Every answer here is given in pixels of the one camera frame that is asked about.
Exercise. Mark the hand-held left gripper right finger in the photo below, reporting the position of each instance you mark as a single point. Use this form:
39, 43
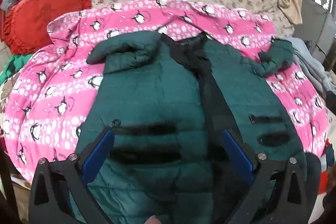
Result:
237, 154

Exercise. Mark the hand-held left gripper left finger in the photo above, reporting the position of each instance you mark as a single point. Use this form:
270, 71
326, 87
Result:
98, 154

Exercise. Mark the dark green puffer jacket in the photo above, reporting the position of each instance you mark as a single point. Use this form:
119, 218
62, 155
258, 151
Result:
157, 87

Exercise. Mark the person's left hand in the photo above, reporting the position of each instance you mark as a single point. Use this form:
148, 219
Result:
155, 220

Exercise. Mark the dark rounded object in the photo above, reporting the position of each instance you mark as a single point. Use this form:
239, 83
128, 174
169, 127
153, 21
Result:
313, 171

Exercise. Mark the pink penguin print blanket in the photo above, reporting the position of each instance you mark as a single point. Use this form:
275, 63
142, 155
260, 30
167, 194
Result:
52, 82

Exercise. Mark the red white navy cloth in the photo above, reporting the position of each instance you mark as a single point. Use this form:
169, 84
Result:
328, 163

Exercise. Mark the grey garment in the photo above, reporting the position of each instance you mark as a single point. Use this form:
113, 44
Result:
312, 64

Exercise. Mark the bright green cloth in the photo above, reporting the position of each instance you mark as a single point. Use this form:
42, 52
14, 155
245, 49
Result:
13, 66

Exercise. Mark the red ruffled pillow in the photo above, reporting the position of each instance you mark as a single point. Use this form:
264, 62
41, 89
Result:
39, 19

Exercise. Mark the grey cabinet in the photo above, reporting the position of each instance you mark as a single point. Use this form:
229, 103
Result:
317, 22

